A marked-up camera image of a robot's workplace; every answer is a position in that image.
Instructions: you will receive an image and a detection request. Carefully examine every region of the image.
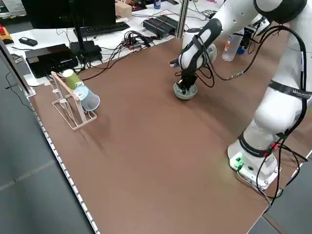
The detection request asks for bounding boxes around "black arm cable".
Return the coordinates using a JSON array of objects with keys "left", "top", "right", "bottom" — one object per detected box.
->
[{"left": 195, "top": 24, "right": 308, "bottom": 195}]

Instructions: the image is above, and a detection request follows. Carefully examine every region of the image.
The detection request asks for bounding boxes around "blue paper cup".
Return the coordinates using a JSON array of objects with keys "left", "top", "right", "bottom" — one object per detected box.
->
[{"left": 74, "top": 85, "right": 100, "bottom": 112}]

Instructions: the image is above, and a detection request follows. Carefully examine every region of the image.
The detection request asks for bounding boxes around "tangled black cable bundle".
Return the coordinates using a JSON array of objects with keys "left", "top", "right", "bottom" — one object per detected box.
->
[{"left": 120, "top": 29, "right": 158, "bottom": 51}]

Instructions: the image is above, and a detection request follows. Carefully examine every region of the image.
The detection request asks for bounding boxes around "thick aluminium frame post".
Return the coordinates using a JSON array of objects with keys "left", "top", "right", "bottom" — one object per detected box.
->
[{"left": 176, "top": 0, "right": 189, "bottom": 39}]

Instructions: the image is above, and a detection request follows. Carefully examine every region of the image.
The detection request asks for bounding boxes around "aluminium frame rail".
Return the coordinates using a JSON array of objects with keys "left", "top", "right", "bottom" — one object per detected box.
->
[{"left": 0, "top": 39, "right": 36, "bottom": 97}]

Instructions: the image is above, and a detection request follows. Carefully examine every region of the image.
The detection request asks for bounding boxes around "white wire cup rack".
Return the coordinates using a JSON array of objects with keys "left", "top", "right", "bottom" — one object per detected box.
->
[{"left": 50, "top": 71, "right": 98, "bottom": 131}]

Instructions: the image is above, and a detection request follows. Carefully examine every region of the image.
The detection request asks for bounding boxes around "small black handheld device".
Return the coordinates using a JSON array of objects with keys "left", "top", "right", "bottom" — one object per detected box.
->
[{"left": 19, "top": 37, "right": 39, "bottom": 46}]

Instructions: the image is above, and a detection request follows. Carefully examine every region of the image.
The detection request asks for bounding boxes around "yellow emergency stop box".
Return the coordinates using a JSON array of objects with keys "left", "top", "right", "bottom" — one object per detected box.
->
[{"left": 0, "top": 24, "right": 14, "bottom": 44}]

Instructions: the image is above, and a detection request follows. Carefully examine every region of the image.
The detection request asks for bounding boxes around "green paper cup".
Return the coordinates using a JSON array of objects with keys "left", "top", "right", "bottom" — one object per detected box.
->
[{"left": 62, "top": 69, "right": 83, "bottom": 90}]

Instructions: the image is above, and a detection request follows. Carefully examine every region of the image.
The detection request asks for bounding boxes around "flat black box device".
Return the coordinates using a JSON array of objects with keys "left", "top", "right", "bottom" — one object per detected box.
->
[{"left": 25, "top": 43, "right": 79, "bottom": 78}]

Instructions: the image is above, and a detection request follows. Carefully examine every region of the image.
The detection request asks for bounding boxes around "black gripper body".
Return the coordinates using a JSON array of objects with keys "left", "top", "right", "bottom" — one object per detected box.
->
[
  {"left": 243, "top": 26, "right": 257, "bottom": 39},
  {"left": 179, "top": 69, "right": 198, "bottom": 85}
]

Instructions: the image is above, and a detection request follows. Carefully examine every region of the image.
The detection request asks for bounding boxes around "black finned power unit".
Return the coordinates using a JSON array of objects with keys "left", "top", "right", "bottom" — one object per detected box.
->
[{"left": 143, "top": 15, "right": 180, "bottom": 39}]

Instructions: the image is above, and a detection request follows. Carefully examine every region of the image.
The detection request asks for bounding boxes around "black monitor stand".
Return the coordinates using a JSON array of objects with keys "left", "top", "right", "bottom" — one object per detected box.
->
[{"left": 69, "top": 0, "right": 86, "bottom": 53}]

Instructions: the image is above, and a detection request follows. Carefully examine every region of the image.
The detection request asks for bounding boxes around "black keyboard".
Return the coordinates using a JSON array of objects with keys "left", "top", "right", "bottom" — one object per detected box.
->
[{"left": 79, "top": 21, "right": 131, "bottom": 38}]

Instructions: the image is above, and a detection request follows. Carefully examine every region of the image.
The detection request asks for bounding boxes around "large transparent plastic bottle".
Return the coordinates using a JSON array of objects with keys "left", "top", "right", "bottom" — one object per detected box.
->
[{"left": 221, "top": 30, "right": 245, "bottom": 62}]

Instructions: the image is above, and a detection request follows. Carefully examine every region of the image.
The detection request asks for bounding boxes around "black computer monitor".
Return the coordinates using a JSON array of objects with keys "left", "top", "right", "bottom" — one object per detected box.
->
[{"left": 21, "top": 0, "right": 117, "bottom": 29}]

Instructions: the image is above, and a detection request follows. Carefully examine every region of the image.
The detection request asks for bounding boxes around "brown cardboard box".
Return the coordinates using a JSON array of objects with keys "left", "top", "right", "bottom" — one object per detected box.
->
[{"left": 115, "top": 1, "right": 133, "bottom": 20}]

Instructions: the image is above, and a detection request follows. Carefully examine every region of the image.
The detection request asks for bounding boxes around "pale green ceramic bowl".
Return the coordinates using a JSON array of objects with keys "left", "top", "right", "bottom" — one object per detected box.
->
[{"left": 173, "top": 81, "right": 198, "bottom": 101}]

